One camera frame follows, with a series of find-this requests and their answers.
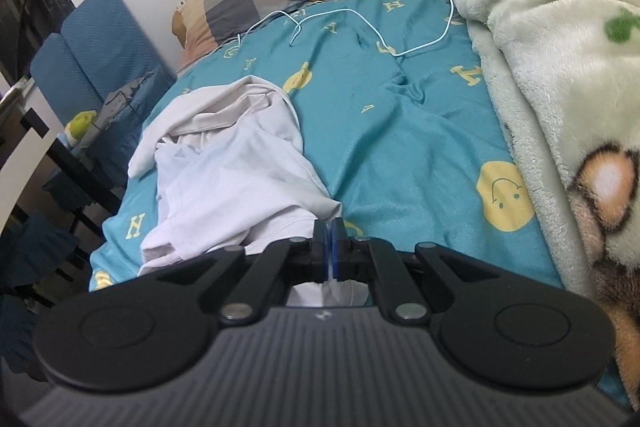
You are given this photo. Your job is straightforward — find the green cartoon fleece blanket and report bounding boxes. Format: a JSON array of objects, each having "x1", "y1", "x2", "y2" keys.
[{"x1": 451, "y1": 0, "x2": 639, "y2": 404}]

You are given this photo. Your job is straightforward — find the black and white table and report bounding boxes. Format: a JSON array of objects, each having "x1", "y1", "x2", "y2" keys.
[{"x1": 0, "y1": 76, "x2": 124, "y2": 253}]

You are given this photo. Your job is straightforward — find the yellow green plush toy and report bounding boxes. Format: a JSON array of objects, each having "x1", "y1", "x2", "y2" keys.
[{"x1": 64, "y1": 110, "x2": 98, "y2": 146}]

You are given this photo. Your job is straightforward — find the teal patterned bed sheet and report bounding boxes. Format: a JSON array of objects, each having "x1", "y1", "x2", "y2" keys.
[{"x1": 89, "y1": 0, "x2": 561, "y2": 291}]

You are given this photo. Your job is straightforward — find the grey cloth on chair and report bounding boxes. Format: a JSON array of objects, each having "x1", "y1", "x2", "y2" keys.
[{"x1": 79, "y1": 72, "x2": 153, "y2": 150}]

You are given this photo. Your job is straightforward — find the white garment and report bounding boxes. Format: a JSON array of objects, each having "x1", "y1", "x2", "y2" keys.
[{"x1": 128, "y1": 76, "x2": 342, "y2": 275}]

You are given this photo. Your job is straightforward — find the white charging cable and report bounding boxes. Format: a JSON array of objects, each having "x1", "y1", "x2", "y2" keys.
[{"x1": 235, "y1": 0, "x2": 457, "y2": 59}]

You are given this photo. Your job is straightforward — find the blue folding sofa chair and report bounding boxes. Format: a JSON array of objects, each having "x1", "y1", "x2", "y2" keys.
[{"x1": 30, "y1": 0, "x2": 176, "y2": 186}]

